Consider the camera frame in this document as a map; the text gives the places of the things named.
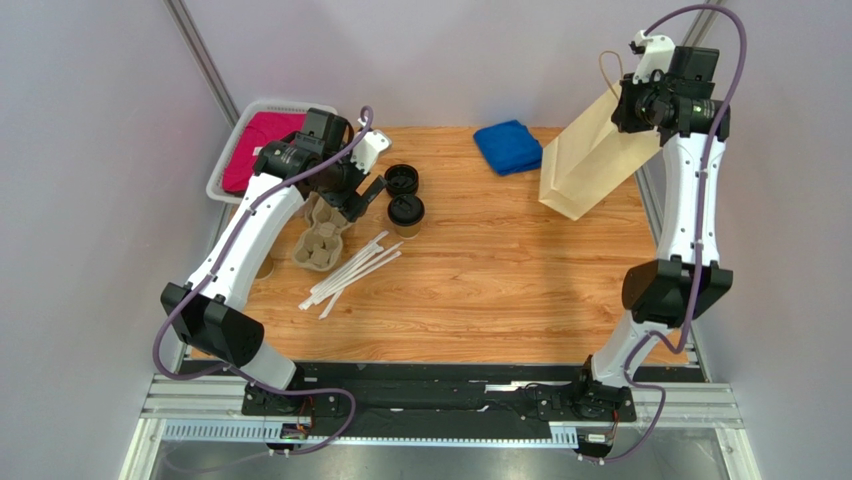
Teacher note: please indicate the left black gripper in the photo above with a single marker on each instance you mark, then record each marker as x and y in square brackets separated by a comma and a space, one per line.
[351, 204]

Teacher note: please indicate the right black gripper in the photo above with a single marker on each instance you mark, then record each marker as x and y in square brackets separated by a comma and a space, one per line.
[625, 109]

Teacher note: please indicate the cardboard cup carrier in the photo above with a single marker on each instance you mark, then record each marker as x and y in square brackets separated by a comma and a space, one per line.
[320, 246]

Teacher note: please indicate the single black cup lid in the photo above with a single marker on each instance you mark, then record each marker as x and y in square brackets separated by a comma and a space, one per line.
[406, 210]

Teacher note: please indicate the stack of black lids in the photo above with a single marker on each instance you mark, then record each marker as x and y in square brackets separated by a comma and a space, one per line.
[401, 179]

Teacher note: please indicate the beige paper bag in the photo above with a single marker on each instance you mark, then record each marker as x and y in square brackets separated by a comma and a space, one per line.
[590, 158]

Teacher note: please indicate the stack of paper cups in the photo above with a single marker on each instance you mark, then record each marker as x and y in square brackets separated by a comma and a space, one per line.
[266, 268]

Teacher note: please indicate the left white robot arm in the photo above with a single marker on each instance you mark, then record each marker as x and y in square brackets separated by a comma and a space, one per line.
[326, 157]

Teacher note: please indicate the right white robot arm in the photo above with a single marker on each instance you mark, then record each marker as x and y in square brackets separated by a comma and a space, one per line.
[685, 278]

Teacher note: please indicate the white wrapped straw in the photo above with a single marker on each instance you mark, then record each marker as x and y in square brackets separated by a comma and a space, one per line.
[309, 302]
[359, 273]
[392, 248]
[330, 305]
[369, 249]

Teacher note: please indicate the magenta folded cloth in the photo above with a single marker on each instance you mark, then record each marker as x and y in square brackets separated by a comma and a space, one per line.
[261, 129]

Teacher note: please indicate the white plastic basket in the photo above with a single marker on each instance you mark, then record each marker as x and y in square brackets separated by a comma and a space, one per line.
[214, 187]

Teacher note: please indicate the blue folded cloth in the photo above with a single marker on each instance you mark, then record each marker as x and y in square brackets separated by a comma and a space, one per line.
[509, 148]

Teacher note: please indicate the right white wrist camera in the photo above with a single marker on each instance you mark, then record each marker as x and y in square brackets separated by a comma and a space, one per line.
[655, 52]

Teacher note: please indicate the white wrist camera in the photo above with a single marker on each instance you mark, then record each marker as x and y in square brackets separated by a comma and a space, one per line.
[655, 52]
[367, 152]

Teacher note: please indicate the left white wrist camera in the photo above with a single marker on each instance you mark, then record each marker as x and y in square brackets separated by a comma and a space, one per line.
[367, 152]

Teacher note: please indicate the aluminium frame rail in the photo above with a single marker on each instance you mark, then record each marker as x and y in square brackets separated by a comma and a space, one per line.
[701, 421]

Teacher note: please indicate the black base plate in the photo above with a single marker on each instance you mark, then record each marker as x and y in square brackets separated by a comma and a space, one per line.
[445, 401]

